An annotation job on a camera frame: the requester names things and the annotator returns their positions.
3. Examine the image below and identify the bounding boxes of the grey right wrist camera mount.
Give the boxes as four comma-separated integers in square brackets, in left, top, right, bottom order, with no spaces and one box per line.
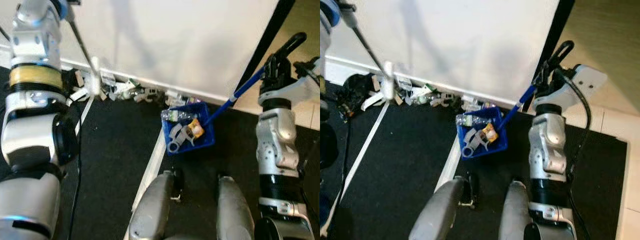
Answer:
[532,64,608,113]
[260,70,321,108]

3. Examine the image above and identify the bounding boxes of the grey robot right leg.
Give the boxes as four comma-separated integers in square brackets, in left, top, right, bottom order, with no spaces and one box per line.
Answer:
[216,175,256,240]
[497,180,538,240]

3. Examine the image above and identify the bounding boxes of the white plastic piece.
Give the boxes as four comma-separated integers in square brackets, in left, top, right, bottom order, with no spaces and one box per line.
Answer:
[165,90,186,107]
[460,95,483,111]

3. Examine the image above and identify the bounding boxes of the grey plastic part with ring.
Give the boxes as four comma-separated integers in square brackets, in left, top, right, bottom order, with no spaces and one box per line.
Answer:
[461,127,490,158]
[168,124,197,154]

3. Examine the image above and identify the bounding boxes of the grey robot leg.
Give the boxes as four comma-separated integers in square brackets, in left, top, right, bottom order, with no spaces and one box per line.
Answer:
[216,175,256,240]
[128,169,177,240]
[497,180,538,240]
[408,176,468,240]

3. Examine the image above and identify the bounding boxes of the orange snack packet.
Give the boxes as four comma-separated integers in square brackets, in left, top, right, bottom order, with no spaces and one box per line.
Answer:
[481,122,498,143]
[189,119,206,140]

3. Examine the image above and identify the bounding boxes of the black plastic bag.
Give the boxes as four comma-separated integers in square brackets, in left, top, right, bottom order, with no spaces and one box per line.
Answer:
[336,73,373,118]

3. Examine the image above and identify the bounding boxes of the white paper strip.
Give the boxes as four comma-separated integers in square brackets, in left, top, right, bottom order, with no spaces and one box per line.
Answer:
[67,86,92,102]
[360,89,387,112]

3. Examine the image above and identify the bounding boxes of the grey robot left leg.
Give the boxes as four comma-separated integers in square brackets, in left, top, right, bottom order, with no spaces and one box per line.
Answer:
[128,169,177,240]
[408,176,468,240]

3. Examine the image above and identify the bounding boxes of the black door frame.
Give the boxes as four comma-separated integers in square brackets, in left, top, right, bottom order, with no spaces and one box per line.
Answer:
[522,0,576,101]
[234,0,297,101]

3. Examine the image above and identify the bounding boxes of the clear plastic bottle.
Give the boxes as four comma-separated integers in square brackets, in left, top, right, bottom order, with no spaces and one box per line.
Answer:
[162,110,196,123]
[456,114,488,127]

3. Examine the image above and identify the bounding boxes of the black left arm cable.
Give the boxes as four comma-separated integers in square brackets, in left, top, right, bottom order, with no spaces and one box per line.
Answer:
[67,97,88,240]
[337,107,352,221]

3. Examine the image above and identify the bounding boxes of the small grey plastic part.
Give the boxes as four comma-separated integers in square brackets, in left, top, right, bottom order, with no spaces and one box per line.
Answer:
[429,90,453,108]
[132,87,157,104]

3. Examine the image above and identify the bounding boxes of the blue dustpan with long handle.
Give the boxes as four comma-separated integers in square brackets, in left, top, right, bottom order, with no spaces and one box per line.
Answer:
[455,40,576,160]
[160,32,308,157]

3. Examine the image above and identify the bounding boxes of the black stick broom white head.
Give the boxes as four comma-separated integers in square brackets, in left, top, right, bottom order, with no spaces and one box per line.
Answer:
[65,0,102,99]
[342,1,397,101]

